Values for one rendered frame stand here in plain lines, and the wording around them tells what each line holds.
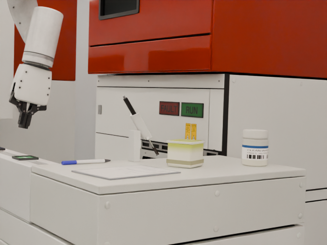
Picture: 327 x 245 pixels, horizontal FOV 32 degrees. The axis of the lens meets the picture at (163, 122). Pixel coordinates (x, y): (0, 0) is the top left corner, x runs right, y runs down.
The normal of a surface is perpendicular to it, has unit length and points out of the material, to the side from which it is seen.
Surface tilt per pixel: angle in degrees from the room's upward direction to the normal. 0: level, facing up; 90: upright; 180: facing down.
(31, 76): 89
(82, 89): 90
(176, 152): 90
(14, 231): 90
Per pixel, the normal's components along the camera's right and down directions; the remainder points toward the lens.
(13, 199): -0.81, 0.00
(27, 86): 0.52, 0.07
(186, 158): -0.51, 0.03
